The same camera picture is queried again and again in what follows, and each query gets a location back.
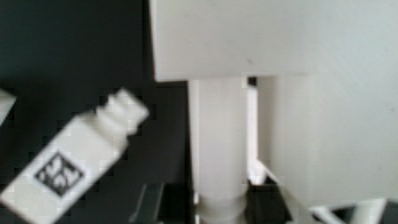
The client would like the small white tagged cube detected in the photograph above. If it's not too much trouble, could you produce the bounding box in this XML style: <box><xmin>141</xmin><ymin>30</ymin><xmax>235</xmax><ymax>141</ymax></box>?
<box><xmin>309</xmin><ymin>198</ymin><xmax>398</xmax><ymax>224</ymax></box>

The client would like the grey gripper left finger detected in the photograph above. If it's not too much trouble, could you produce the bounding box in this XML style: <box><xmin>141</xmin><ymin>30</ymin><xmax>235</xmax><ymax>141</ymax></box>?
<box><xmin>128</xmin><ymin>183</ymin><xmax>176</xmax><ymax>224</ymax></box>

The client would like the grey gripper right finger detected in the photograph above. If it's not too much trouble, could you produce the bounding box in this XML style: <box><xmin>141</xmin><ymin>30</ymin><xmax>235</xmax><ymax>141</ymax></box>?
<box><xmin>245</xmin><ymin>184</ymin><xmax>293</xmax><ymax>224</ymax></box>

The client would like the white chair seat part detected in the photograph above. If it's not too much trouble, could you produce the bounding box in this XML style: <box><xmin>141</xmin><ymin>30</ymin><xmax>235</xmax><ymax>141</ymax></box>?
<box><xmin>150</xmin><ymin>0</ymin><xmax>398</xmax><ymax>224</ymax></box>

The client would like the white chair leg left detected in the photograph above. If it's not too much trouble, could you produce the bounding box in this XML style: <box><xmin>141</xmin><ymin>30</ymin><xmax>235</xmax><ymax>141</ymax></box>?
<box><xmin>0</xmin><ymin>88</ymin><xmax>150</xmax><ymax>224</ymax></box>

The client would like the white part at left edge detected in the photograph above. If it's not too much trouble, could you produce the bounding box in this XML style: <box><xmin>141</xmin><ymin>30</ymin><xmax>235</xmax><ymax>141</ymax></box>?
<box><xmin>0</xmin><ymin>89</ymin><xmax>16</xmax><ymax>124</ymax></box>

